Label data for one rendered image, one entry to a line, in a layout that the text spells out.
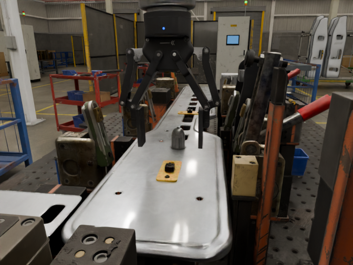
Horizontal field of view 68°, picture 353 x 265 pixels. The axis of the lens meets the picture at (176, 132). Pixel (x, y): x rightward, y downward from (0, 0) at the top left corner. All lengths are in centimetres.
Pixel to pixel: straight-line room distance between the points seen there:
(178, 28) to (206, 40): 796
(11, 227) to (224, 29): 741
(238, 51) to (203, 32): 139
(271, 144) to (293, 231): 57
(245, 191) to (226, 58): 721
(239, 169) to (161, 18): 25
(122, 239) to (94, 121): 36
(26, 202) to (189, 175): 27
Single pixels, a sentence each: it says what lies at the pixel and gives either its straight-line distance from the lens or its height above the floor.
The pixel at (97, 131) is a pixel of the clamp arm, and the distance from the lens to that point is 56.
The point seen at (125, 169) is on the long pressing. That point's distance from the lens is 52.
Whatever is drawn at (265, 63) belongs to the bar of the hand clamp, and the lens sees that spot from 44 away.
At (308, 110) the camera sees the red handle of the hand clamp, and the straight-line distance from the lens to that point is 47.
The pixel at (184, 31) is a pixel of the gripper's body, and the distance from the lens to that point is 43.
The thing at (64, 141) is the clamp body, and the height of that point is 104.
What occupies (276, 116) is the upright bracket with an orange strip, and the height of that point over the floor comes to 114.
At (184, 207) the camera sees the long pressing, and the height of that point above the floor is 100.
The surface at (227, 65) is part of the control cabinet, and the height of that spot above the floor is 77.
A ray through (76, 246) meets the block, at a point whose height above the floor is 108.
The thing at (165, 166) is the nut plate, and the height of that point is 101.
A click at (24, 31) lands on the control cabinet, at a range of 1123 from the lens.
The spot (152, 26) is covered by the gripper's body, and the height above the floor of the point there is 125.
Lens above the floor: 122
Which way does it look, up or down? 18 degrees down
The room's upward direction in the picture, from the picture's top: straight up
